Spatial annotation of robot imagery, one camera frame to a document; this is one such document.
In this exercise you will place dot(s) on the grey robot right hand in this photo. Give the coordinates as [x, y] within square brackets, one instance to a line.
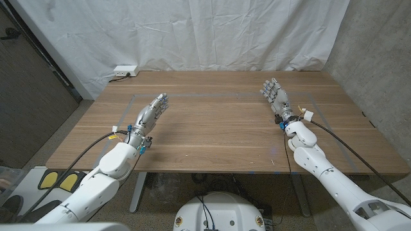
[279, 99]

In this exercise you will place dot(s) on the white wrinkled backdrop sheet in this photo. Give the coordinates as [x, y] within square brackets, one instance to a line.
[192, 32]

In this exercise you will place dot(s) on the white robot head housing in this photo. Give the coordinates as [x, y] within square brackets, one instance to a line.
[64, 227]

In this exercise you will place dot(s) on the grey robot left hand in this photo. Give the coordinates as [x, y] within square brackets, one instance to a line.
[147, 117]

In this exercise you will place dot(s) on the white power strip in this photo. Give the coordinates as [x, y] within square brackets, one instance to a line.
[126, 70]

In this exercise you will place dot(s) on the white floor board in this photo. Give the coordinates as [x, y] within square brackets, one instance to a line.
[30, 189]

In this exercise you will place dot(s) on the grey table leg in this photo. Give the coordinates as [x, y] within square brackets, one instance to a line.
[302, 195]
[138, 192]

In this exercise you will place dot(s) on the black yellow foot pedal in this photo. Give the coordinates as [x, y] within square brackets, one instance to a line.
[49, 180]

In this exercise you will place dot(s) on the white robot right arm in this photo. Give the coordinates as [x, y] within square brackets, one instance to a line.
[340, 189]

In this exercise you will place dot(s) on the clear plastic box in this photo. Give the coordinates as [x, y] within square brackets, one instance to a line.
[6, 179]

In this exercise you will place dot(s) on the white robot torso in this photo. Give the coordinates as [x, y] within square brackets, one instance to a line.
[218, 211]

